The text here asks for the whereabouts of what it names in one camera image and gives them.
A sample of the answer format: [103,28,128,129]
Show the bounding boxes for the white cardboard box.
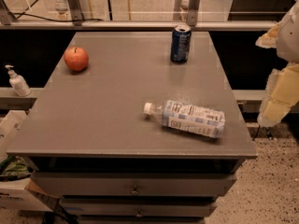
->
[0,110,51,211]

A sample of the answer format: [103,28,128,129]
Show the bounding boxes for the blue soda can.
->
[170,24,192,63]

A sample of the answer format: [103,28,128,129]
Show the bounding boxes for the clear bottle with blue label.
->
[143,100,225,138]

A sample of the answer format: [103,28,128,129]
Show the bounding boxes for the black cable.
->
[10,0,105,22]

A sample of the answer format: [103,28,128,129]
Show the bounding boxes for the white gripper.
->
[255,1,299,128]

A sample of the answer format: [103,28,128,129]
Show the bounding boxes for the white pump dispenser bottle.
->
[6,64,31,97]

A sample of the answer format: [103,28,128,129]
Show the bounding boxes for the top drawer with knob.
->
[31,172,236,197]

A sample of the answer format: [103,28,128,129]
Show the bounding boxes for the grey drawer cabinet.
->
[8,32,256,224]

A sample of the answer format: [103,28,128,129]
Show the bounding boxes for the red apple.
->
[64,47,89,71]

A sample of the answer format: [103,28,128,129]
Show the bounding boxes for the drawer with knob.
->
[31,172,236,197]
[60,197,216,217]

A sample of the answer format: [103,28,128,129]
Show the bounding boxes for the metal frame rail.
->
[0,21,277,31]

